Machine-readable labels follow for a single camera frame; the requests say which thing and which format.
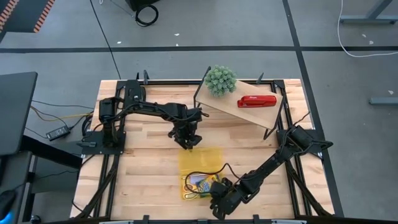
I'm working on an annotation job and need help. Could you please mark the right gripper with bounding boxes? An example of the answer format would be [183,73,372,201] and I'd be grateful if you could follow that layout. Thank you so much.
[210,179,244,220]

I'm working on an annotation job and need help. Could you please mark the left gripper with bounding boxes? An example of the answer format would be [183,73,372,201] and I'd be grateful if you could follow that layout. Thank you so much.
[170,108,202,150]

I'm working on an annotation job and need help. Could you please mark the yellow transparent pencil case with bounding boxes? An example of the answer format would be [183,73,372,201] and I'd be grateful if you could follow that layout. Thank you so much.
[177,147,225,201]

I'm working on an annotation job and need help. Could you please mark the crayon box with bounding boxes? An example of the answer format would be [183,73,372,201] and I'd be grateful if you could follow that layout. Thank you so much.
[193,174,222,196]

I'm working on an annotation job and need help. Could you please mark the yellow-handled scissors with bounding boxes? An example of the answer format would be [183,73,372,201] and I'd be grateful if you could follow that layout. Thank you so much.
[182,185,203,200]

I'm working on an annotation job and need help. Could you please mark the white sticky note pad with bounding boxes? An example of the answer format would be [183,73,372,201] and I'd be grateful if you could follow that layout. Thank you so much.
[188,175,206,187]

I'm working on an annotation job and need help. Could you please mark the wooden shelf riser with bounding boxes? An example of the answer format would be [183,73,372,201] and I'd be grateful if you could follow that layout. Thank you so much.
[193,65,284,141]

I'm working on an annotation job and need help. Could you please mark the green artificial potted plant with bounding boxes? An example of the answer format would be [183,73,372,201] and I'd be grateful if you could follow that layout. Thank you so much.
[203,65,238,97]

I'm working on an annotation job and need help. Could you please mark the red stapler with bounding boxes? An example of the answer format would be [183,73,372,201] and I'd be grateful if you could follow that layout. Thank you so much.
[237,95,277,109]

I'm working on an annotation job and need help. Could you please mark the black power adapter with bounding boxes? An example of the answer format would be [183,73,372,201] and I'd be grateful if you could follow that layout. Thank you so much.
[45,125,72,141]

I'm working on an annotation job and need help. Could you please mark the black equipment box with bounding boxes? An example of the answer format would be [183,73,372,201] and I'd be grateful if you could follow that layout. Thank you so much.
[125,0,161,12]

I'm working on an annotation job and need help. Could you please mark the black desk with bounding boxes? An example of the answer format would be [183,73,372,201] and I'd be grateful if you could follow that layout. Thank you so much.
[0,71,83,224]

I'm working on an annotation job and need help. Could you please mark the grey desk foot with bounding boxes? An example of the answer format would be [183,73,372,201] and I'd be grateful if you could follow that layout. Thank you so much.
[369,96,398,106]

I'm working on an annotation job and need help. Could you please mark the black orange-striped floor mat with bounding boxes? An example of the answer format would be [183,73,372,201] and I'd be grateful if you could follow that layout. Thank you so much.
[0,0,57,34]

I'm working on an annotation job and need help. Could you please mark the grey desk leg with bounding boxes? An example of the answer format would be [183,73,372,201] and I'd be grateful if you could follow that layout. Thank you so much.
[339,0,398,26]

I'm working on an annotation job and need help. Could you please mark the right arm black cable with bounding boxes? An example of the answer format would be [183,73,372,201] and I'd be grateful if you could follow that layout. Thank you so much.
[185,162,249,195]

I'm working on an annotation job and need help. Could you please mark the black table-level camera mount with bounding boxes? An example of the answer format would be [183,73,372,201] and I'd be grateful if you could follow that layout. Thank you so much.
[124,79,146,103]

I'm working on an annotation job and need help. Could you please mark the yellow cable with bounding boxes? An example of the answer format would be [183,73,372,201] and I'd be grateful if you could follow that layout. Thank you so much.
[30,105,94,123]

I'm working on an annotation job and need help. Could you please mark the long black floor cable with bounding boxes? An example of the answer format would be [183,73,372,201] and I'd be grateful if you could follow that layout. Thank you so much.
[88,0,122,80]

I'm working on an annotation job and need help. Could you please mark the thin black adapter cable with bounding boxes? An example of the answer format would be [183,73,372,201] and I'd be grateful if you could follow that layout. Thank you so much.
[24,99,94,139]

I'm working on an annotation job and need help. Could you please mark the coiled black cable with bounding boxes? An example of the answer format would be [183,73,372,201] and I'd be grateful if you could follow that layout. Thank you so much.
[134,4,159,28]

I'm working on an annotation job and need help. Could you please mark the white floor cable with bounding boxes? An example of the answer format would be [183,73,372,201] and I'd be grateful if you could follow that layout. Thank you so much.
[337,0,398,58]

